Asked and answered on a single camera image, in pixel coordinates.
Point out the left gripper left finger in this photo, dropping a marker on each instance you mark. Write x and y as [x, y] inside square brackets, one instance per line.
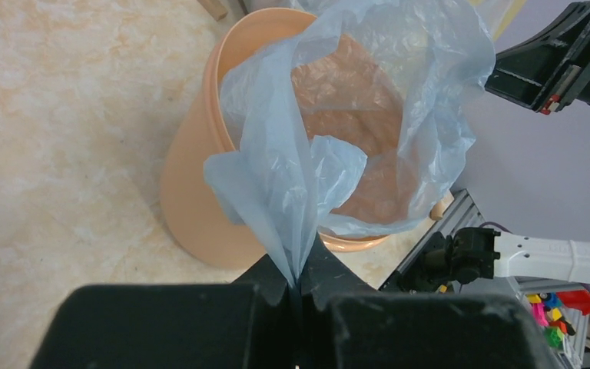
[243, 324]

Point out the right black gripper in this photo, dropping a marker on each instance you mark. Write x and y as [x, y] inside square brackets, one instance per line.
[550, 70]

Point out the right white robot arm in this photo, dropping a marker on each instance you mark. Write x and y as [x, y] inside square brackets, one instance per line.
[486, 253]

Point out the light blue plastic trash bag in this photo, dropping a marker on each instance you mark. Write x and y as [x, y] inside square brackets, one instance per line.
[353, 126]

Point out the colourful toy blocks pile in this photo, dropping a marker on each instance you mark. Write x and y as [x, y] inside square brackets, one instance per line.
[562, 316]

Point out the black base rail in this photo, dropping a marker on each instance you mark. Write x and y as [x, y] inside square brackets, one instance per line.
[462, 213]

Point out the orange plastic trash bin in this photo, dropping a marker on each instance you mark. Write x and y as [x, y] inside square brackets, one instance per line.
[192, 210]

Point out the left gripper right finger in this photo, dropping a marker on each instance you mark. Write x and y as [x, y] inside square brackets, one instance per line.
[348, 324]

